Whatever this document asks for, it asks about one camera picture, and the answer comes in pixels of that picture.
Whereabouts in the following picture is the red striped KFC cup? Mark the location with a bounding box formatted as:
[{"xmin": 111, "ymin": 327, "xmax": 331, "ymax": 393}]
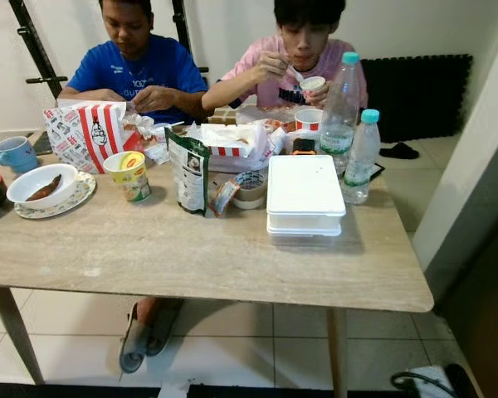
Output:
[{"xmin": 294, "ymin": 108, "xmax": 325, "ymax": 133}]

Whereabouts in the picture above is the small white dessert cup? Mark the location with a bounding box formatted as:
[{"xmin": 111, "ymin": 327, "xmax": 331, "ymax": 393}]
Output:
[{"xmin": 300, "ymin": 76, "xmax": 327, "ymax": 94}]

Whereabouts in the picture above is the round sauce tub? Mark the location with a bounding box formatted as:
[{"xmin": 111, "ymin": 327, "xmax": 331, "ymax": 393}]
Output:
[{"xmin": 232, "ymin": 171, "xmax": 268, "ymax": 210}]

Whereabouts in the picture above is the white KFC food box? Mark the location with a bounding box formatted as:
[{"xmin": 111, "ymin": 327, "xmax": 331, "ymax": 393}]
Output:
[{"xmin": 185, "ymin": 120, "xmax": 287, "ymax": 173}]

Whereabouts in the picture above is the blue ceramic mug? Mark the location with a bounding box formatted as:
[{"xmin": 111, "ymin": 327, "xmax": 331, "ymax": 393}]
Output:
[{"xmin": 0, "ymin": 136, "xmax": 39, "ymax": 174}]

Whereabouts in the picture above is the grey slipper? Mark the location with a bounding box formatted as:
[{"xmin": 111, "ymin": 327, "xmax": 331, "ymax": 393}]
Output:
[
  {"xmin": 119, "ymin": 303, "xmax": 154, "ymax": 374},
  {"xmin": 145, "ymin": 298, "xmax": 183, "ymax": 357}
]

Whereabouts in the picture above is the person in blue shirt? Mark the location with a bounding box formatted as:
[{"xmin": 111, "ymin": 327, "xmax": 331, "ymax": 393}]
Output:
[{"xmin": 58, "ymin": 0, "xmax": 210, "ymax": 324}]

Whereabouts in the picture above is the small teal-capped water bottle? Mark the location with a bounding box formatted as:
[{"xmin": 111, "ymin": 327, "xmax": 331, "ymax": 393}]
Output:
[{"xmin": 342, "ymin": 109, "xmax": 382, "ymax": 205}]

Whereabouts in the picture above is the white lidded food container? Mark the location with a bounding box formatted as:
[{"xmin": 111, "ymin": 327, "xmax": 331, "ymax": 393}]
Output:
[{"xmin": 266, "ymin": 155, "xmax": 347, "ymax": 237}]

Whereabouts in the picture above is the orange black small device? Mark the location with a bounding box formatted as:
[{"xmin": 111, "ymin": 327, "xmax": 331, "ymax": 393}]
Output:
[{"xmin": 292, "ymin": 138, "xmax": 317, "ymax": 156}]

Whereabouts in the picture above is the yellow instant noodle cup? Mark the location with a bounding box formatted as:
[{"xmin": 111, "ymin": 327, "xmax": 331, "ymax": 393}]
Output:
[{"xmin": 104, "ymin": 151, "xmax": 152, "ymax": 203}]

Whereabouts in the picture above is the small brown snack packet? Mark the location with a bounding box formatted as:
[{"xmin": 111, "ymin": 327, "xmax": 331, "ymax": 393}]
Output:
[{"xmin": 212, "ymin": 180, "xmax": 240, "ymax": 218}]

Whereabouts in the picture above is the green snack pouch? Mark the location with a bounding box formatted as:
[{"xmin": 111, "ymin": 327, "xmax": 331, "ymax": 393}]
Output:
[{"xmin": 165, "ymin": 129, "xmax": 210, "ymax": 217}]

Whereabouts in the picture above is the patterned round plate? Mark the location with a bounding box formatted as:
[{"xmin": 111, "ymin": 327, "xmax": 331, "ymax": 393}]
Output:
[{"xmin": 15, "ymin": 172, "xmax": 97, "ymax": 220}]

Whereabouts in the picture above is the person in pink shirt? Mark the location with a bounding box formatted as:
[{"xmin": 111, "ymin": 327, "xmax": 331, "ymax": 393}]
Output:
[{"xmin": 202, "ymin": 0, "xmax": 370, "ymax": 113}]

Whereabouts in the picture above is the red striped KFC paper bag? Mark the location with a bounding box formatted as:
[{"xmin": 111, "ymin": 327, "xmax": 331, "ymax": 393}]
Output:
[{"xmin": 43, "ymin": 100, "xmax": 142, "ymax": 173}]

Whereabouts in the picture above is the black sandal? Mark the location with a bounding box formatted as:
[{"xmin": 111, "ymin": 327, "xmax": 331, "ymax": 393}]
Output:
[{"xmin": 444, "ymin": 363, "xmax": 480, "ymax": 398}]

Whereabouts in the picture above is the white power strip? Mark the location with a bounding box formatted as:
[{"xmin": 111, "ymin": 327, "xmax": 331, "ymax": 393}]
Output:
[{"xmin": 403, "ymin": 365, "xmax": 457, "ymax": 398}]

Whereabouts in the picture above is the black power cable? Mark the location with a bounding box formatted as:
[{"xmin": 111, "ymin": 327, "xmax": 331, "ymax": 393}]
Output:
[{"xmin": 390, "ymin": 371, "xmax": 449, "ymax": 398}]

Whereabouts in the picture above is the large teal-capped water bottle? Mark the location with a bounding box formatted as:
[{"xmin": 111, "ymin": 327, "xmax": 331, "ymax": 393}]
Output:
[{"xmin": 320, "ymin": 51, "xmax": 362, "ymax": 175}]

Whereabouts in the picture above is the black foam mat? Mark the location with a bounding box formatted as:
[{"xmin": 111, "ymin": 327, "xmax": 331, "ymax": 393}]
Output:
[{"xmin": 361, "ymin": 54, "xmax": 474, "ymax": 143}]

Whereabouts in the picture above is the black slipper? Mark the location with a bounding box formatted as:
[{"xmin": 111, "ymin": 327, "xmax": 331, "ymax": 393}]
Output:
[{"xmin": 379, "ymin": 142, "xmax": 421, "ymax": 161}]

